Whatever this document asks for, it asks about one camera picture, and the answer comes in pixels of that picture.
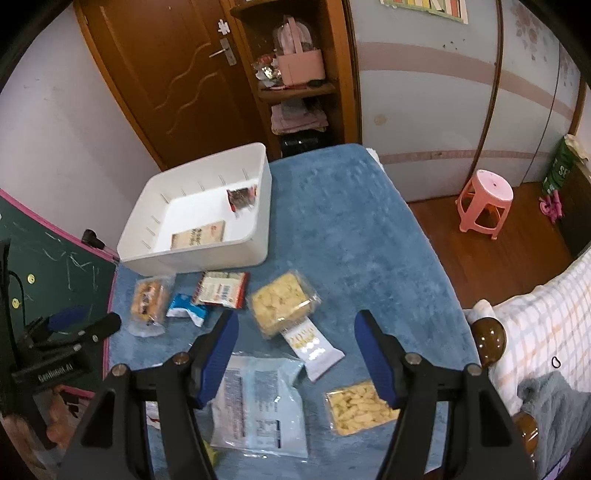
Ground blue table cloth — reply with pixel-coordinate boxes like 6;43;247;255
113;144;477;479

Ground white red-edged snack bag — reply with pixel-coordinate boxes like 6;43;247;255
145;401;161;430

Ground red white snack packet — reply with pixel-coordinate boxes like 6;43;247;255
192;271;249;309

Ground colourful wall poster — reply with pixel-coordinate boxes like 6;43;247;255
380;0;469;24

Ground person's left hand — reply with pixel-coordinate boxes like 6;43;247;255
1;390;72;468

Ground yellow puffed snack pack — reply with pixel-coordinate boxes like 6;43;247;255
325;380;400;436

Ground grey fluffy blanket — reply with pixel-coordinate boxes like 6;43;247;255
518;371;590;479

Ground white plastic storage bin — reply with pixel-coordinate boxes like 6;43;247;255
117;142;273;276

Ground blue white candy wrapper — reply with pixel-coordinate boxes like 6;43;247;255
166;293;209;327

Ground brown paper snack pack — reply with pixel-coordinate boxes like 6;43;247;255
170;220;225;250

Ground pink plastic stool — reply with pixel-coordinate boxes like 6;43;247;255
456;169;514;240

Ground dark red date packet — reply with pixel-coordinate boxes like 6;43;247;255
226;185;257;213

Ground square puffed rice pack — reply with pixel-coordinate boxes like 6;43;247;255
247;270;322;339

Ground white orange oat bar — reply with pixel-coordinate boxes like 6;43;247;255
281;317;345;383

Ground orange fried snack bag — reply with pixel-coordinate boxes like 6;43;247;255
127;275;175;338

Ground green snack packet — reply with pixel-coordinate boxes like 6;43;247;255
202;440;219;467

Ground black cable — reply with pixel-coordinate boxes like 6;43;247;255
0;239;28;342

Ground green chalkboard pink frame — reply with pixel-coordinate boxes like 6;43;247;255
0;187;120;393

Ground brown wooden door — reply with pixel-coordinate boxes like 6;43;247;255
73;1;280;170

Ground large light blue bag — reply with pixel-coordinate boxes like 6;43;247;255
211;353;308;459

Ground wooden corner shelf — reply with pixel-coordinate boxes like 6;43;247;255
221;0;362;160

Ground brown wooden bed knob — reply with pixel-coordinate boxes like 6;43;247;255
471;317;507;369

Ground pink gift bag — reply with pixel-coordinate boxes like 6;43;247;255
273;16;325;87

